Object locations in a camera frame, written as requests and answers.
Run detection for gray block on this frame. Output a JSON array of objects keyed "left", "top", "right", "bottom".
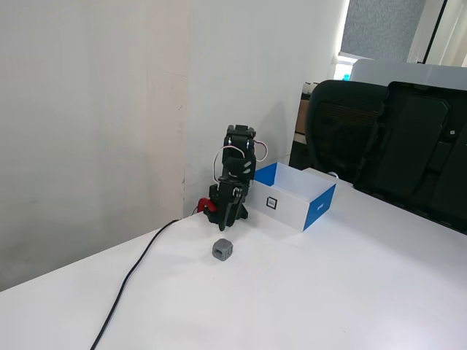
[{"left": 211, "top": 238, "right": 234, "bottom": 263}]

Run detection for blue and white cardboard box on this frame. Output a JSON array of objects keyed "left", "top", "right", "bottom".
[{"left": 252, "top": 162, "right": 337, "bottom": 233}]

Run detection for white and red servo wire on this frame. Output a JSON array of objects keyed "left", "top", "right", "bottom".
[{"left": 212, "top": 139, "right": 269, "bottom": 184}]

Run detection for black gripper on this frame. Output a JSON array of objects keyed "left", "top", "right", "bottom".
[{"left": 217, "top": 174, "right": 252, "bottom": 232}]

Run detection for red and black table clamp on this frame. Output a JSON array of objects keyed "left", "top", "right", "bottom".
[{"left": 194, "top": 197, "right": 220, "bottom": 224}]

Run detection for white panel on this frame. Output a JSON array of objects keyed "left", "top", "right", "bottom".
[{"left": 350, "top": 58, "right": 467, "bottom": 92}]

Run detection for black office chair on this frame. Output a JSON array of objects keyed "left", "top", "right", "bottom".
[{"left": 289, "top": 79, "right": 388, "bottom": 185}]

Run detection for black power cable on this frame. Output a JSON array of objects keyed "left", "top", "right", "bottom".
[{"left": 89, "top": 218, "right": 180, "bottom": 350}]

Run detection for gray window blind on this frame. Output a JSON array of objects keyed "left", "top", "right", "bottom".
[{"left": 339, "top": 0, "right": 428, "bottom": 63}]

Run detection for brown cardboard box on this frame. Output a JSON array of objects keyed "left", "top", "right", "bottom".
[{"left": 293, "top": 80, "right": 319, "bottom": 145}]

